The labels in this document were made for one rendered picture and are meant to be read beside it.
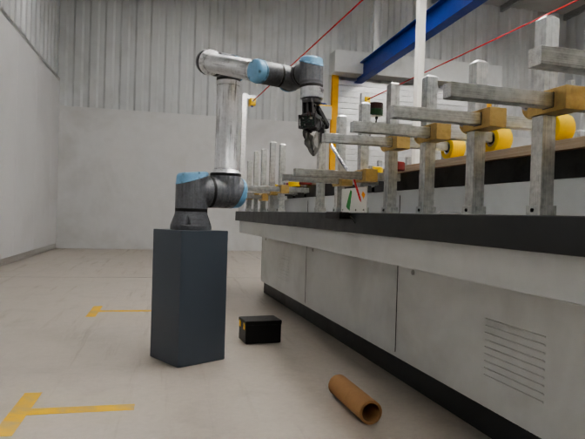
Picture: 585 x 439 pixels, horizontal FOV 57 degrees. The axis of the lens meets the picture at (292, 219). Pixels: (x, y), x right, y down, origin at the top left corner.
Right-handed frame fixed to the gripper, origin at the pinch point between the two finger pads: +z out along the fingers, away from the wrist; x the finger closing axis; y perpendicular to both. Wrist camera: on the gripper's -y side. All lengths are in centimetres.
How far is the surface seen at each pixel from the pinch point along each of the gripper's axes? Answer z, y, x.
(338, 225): 27.5, -23.6, 0.7
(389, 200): 19.9, 5.7, 31.0
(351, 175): 8.8, -5.9, 12.9
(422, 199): 21, 24, 46
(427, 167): 11, 25, 48
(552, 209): 27, 61, 82
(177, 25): -340, -577, -504
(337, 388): 88, 4, 10
